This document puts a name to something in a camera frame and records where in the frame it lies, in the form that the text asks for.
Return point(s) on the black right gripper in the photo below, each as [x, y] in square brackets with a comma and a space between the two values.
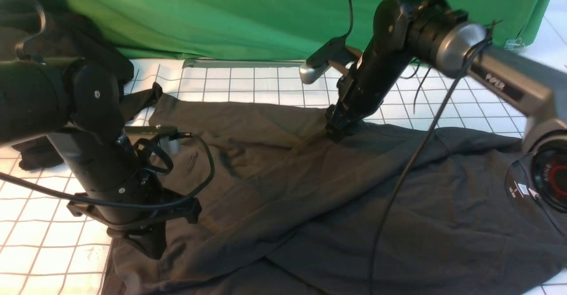
[363, 90]

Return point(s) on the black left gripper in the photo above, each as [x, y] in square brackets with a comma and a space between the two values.
[132, 203]

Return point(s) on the gray long-sleeved shirt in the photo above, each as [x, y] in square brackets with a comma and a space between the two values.
[289, 212]

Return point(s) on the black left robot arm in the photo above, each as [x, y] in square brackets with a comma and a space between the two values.
[75, 104]

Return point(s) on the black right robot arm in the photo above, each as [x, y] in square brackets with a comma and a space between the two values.
[446, 40]

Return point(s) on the gray metal strip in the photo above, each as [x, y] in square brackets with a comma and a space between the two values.
[216, 63]

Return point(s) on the green backdrop cloth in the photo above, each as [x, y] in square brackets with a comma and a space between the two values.
[260, 29]

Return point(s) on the black garment pile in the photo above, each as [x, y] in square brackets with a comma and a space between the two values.
[36, 30]

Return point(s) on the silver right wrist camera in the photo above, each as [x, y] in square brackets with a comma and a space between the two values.
[334, 51]

